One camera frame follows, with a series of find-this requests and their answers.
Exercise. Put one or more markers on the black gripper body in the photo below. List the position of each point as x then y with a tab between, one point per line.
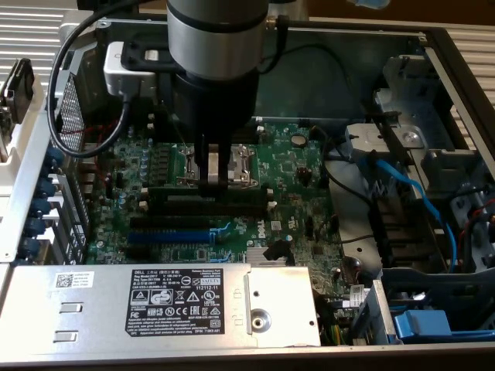
216	108

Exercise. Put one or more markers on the black RAM slot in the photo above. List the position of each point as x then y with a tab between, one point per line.
145	191
164	135
164	120
232	209

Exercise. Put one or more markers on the CPU socket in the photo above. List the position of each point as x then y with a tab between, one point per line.
245	174

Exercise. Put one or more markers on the long black expansion slot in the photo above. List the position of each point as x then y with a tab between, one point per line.
170	222

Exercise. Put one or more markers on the green motherboard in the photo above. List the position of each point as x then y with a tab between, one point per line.
278	174

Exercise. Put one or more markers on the blue expansion slot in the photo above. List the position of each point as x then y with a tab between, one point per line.
170	236

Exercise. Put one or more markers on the coin cell battery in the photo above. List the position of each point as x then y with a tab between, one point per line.
298	140

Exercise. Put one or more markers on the silver chipset heatsink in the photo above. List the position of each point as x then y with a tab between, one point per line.
255	256

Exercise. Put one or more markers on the short black expansion slot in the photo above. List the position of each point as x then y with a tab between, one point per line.
138	252

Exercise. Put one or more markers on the open PC case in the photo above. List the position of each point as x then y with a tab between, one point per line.
348	77

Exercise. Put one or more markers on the blue card retention clip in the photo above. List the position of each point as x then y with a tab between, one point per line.
49	186
55	162
41	206
30	245
36	227

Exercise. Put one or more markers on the silver power supply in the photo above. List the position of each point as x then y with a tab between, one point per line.
96	309

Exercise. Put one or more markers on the white parts rack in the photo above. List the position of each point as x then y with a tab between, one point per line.
23	135

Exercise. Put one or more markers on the metal disk bay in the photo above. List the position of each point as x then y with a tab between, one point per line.
410	77

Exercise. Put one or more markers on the black hard disk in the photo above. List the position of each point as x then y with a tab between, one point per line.
21	89

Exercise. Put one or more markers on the blue plastic latch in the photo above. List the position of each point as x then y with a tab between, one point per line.
421	322

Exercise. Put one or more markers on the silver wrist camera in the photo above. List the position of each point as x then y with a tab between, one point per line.
127	83

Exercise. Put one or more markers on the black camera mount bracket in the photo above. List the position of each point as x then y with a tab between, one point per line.
135	61

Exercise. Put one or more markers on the silver metal drive bracket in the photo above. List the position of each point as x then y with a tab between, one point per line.
371	135

